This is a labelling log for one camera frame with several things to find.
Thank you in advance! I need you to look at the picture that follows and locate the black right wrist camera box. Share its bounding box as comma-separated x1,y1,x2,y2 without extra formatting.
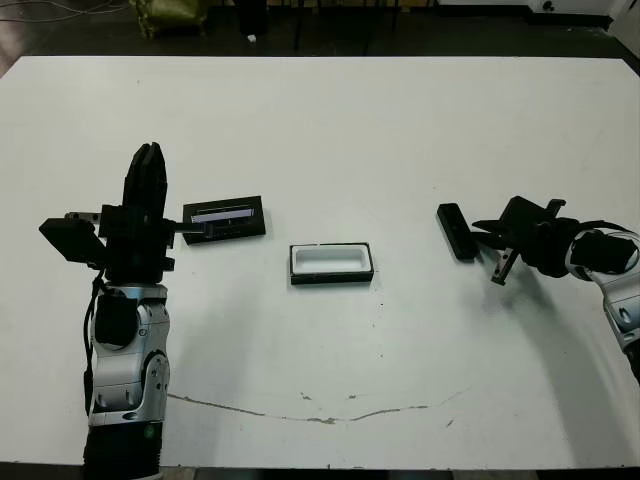
499,196,545,227

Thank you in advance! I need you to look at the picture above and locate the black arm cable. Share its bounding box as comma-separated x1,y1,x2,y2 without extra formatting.
81,272,106,416
574,217,632,237

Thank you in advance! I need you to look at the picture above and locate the white board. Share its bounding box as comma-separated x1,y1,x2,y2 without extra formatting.
607,0,640,76

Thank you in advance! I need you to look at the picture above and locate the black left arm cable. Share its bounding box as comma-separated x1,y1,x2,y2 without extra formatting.
81,272,106,416

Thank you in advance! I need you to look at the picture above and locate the black box with white insert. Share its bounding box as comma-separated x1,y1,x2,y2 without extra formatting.
288,241,376,287

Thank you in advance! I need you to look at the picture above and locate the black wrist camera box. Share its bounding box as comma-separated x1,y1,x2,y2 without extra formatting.
38,217,109,264
499,196,545,227

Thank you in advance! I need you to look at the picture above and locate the olive green bag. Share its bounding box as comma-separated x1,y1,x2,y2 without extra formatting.
128,0,208,39

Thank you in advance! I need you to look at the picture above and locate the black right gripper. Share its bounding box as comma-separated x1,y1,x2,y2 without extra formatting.
471,198,581,287

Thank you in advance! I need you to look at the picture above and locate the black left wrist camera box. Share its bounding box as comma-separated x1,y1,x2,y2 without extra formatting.
38,217,109,264

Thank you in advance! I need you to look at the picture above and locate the black slim camera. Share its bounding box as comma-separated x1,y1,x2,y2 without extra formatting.
436,201,479,263

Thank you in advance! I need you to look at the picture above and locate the black box lid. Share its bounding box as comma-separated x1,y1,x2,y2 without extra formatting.
182,194,269,247

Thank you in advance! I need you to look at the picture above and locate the white cabinet with black knob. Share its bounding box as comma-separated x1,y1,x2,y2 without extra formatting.
529,0,614,27

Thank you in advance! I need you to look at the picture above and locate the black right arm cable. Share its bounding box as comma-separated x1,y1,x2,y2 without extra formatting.
574,217,632,237

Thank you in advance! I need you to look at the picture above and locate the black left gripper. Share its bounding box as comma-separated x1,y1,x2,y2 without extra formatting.
64,142,217,284

